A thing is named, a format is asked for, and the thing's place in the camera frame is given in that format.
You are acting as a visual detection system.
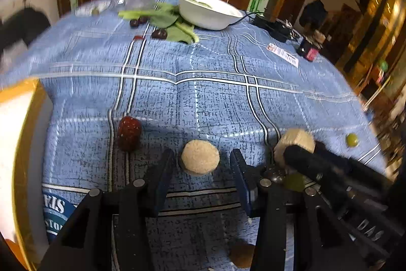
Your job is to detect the peeled sugarcane piece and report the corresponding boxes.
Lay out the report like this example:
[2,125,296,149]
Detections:
[274,128,316,168]
[181,140,220,176]

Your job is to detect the black bag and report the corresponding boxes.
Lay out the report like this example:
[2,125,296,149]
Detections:
[300,0,329,28]

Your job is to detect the dark red passion fruit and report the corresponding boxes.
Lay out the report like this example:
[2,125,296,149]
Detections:
[117,115,142,152]

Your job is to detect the black cable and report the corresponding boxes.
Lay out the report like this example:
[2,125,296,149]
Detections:
[228,11,264,26]

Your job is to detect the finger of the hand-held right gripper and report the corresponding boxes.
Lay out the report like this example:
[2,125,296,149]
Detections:
[283,146,337,184]
[314,140,356,164]

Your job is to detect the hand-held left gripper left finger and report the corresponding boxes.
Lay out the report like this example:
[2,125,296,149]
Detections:
[38,149,175,271]

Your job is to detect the white tray with yellow tape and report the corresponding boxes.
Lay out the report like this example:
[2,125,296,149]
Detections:
[0,77,54,271]

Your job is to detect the green vegetable leaves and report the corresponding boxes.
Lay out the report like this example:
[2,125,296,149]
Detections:
[118,2,200,43]

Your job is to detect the black power adapter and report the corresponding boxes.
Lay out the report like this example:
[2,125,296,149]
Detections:
[252,15,290,43]

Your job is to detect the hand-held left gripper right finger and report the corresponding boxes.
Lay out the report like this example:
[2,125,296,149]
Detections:
[230,149,352,271]

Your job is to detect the white bowl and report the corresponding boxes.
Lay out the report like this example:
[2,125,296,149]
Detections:
[175,0,244,31]

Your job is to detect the white and red tag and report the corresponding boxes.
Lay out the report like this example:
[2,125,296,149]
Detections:
[266,43,300,68]

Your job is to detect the dark box with pink label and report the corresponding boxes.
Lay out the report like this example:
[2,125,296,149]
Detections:
[297,36,321,62]

